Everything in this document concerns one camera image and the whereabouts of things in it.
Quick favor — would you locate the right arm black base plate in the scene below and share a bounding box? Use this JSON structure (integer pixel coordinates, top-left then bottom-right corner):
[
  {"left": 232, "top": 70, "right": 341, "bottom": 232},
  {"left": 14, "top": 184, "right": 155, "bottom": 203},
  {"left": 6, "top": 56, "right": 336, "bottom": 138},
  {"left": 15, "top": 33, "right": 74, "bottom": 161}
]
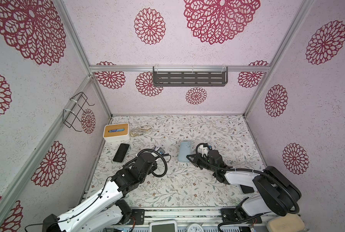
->
[{"left": 220, "top": 208, "right": 263, "bottom": 225}]

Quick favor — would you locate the white box with wooden top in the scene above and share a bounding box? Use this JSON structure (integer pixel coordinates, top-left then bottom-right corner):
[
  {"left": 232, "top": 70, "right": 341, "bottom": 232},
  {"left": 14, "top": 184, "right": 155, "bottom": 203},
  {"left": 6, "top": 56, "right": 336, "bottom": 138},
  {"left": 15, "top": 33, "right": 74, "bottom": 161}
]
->
[{"left": 103, "top": 123, "right": 131, "bottom": 143}]

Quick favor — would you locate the grey wall shelf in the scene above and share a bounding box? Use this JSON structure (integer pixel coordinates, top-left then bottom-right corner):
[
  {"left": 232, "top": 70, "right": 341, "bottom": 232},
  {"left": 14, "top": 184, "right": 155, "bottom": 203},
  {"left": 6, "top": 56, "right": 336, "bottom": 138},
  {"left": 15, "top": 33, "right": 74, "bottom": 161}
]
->
[{"left": 152, "top": 66, "right": 228, "bottom": 87}]

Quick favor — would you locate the light blue phone case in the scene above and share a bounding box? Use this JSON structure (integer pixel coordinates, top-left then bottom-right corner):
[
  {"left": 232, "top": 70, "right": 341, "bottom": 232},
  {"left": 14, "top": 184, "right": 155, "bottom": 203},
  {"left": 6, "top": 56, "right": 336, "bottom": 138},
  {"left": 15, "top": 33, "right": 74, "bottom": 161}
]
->
[{"left": 178, "top": 141, "right": 192, "bottom": 162}]

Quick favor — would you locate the beige sponge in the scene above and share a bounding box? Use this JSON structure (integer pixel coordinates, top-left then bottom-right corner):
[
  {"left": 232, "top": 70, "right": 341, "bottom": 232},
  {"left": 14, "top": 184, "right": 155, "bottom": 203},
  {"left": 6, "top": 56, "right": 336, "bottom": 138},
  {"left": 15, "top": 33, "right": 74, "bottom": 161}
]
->
[{"left": 267, "top": 214, "right": 306, "bottom": 232}]

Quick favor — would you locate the black phone near left wall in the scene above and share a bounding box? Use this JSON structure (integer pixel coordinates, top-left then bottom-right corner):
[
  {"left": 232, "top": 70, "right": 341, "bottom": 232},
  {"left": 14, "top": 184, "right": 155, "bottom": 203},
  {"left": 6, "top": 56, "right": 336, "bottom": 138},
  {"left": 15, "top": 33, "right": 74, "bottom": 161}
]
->
[{"left": 113, "top": 143, "right": 130, "bottom": 163}]

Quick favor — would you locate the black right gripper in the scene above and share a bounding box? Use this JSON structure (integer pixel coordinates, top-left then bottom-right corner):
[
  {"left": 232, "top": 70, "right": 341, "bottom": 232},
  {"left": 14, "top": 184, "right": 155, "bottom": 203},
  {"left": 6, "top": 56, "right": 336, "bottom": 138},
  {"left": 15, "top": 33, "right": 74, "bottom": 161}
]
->
[{"left": 186, "top": 153, "right": 216, "bottom": 175}]

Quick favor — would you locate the black phone in blue case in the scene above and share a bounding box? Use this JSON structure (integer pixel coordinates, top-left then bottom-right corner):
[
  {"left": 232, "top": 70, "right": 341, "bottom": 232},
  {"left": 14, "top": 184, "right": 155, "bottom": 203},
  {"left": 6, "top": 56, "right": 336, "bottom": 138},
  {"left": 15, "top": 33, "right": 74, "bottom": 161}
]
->
[{"left": 240, "top": 185, "right": 255, "bottom": 194}]

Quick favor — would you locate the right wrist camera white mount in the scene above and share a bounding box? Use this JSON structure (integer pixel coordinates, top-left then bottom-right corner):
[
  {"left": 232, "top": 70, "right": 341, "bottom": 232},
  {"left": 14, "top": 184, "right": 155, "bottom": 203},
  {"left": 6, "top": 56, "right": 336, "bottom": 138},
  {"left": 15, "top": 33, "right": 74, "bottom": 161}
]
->
[{"left": 196, "top": 143, "right": 213, "bottom": 156}]

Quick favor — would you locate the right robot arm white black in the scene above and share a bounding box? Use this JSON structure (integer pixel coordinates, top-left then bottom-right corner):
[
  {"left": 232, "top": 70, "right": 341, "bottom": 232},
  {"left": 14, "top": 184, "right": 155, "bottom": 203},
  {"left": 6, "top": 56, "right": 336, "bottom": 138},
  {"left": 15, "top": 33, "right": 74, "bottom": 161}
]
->
[{"left": 186, "top": 150, "right": 302, "bottom": 219}]

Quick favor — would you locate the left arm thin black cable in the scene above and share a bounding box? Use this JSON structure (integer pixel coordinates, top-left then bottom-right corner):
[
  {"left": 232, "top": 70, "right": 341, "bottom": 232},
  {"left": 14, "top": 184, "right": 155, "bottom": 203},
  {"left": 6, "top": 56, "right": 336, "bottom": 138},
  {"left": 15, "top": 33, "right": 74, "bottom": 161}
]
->
[{"left": 24, "top": 148, "right": 171, "bottom": 232}]

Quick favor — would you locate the white digital display device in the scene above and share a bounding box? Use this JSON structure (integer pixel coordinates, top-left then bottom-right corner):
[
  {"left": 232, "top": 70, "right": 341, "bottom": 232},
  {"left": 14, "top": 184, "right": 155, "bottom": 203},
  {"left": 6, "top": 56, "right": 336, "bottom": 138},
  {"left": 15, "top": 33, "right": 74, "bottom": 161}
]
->
[{"left": 149, "top": 220, "right": 178, "bottom": 232}]

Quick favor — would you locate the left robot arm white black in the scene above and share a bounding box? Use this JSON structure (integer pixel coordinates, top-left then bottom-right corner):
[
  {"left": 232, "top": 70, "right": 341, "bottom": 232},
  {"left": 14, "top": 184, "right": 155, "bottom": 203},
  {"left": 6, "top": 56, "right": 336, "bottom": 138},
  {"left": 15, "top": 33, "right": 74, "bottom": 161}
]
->
[{"left": 42, "top": 149, "right": 163, "bottom": 232}]

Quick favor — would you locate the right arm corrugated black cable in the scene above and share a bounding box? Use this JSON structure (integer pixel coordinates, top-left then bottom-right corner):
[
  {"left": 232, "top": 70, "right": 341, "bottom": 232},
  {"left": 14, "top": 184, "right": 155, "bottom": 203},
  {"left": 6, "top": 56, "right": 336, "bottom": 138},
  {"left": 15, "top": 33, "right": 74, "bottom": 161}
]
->
[{"left": 195, "top": 142, "right": 300, "bottom": 232}]

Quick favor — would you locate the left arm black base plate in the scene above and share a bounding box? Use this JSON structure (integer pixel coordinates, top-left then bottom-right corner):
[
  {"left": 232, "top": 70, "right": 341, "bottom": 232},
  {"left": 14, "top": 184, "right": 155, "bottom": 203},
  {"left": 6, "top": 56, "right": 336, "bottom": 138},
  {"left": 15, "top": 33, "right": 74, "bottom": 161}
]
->
[{"left": 116, "top": 208, "right": 145, "bottom": 226}]

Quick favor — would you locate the black wire wall basket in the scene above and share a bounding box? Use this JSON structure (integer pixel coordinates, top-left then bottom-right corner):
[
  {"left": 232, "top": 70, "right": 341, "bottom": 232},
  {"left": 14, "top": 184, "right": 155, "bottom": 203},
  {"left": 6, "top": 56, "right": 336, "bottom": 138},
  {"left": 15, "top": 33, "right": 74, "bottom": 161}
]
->
[{"left": 62, "top": 92, "right": 96, "bottom": 134}]

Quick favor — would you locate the round white dial timer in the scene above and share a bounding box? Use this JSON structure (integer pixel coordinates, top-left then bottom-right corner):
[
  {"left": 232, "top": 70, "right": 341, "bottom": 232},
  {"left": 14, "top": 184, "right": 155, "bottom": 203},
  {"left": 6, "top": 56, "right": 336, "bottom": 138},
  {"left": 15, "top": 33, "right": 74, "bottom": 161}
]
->
[{"left": 186, "top": 223, "right": 204, "bottom": 232}]

